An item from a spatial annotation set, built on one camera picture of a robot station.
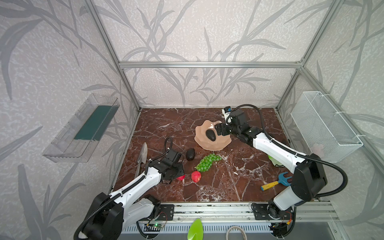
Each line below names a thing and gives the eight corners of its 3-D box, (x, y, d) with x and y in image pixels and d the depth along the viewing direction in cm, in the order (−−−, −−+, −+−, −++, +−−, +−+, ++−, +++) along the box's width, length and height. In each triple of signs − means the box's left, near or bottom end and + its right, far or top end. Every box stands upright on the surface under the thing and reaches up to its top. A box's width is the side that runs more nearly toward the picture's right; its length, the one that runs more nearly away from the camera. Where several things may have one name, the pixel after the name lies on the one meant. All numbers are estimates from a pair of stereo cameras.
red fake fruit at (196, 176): (195, 184, 85) (194, 181, 81) (190, 177, 87) (190, 173, 83) (202, 179, 86) (202, 176, 83) (197, 172, 89) (197, 168, 85)
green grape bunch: (201, 175, 88) (201, 172, 83) (194, 167, 91) (194, 163, 87) (220, 160, 94) (221, 157, 90) (213, 153, 97) (214, 149, 93)
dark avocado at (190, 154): (184, 160, 93) (184, 157, 90) (189, 150, 98) (188, 146, 95) (192, 162, 92) (191, 159, 89) (196, 152, 97) (195, 148, 94)
